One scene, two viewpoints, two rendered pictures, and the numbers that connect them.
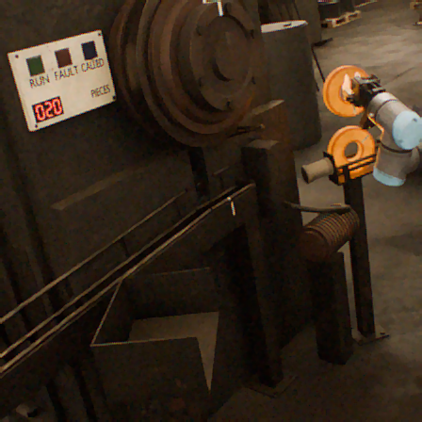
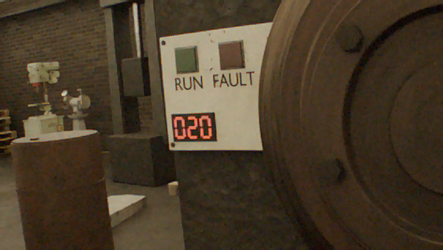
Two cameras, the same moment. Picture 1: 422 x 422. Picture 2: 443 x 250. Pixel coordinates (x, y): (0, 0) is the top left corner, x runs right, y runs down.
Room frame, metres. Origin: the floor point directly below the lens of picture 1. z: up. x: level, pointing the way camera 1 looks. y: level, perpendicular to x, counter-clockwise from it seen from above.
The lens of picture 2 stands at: (1.26, -0.49, 1.18)
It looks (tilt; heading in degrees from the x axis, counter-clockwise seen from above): 6 degrees down; 77
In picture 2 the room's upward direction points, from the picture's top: 5 degrees counter-clockwise
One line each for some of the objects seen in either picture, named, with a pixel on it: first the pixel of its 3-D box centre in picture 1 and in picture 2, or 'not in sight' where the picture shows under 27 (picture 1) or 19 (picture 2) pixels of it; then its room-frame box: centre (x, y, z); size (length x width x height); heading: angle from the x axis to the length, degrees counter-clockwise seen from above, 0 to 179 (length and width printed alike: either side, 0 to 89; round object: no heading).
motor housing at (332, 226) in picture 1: (334, 285); not in sight; (1.76, -0.37, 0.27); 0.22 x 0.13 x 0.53; 135
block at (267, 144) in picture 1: (266, 178); not in sight; (1.80, -0.19, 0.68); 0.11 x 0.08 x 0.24; 45
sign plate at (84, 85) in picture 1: (66, 78); (237, 89); (1.46, 0.28, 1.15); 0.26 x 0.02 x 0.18; 135
